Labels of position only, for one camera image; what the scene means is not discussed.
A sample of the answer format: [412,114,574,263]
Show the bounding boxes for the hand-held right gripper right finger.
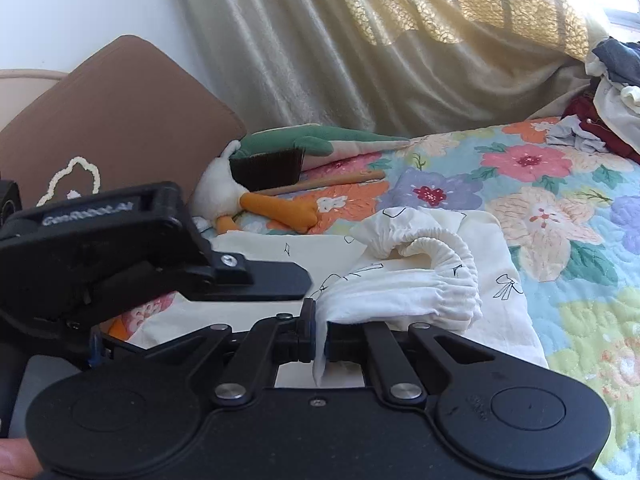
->
[323,321,507,405]

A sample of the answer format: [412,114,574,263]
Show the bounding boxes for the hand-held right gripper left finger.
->
[145,298,318,407]

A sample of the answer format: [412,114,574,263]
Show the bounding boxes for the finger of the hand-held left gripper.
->
[200,253,314,304]

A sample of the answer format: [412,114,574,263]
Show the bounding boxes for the white bow-print pants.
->
[127,206,549,392]

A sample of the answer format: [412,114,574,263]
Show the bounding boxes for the person's left hand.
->
[0,437,42,479]

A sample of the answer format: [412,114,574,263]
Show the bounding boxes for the duck plush toy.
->
[189,124,412,235]

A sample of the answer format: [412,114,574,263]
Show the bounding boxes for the brown cushion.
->
[0,35,249,211]

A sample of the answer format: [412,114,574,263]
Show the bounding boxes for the beige headboard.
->
[0,70,69,132]

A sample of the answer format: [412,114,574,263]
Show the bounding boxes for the floral quilt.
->
[107,117,640,477]

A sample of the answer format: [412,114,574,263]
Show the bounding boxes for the beige patterned curtain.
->
[170,0,612,139]

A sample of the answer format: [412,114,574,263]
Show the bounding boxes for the light grey cloth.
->
[545,115,609,154]

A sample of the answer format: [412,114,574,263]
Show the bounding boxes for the dark red garment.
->
[562,94,640,165]

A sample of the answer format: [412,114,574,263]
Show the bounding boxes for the white garment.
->
[584,54,640,135]

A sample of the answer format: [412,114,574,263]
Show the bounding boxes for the dark grey garment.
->
[590,36,640,87]

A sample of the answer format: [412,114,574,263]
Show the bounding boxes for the black brush with wooden handle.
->
[229,147,387,197]

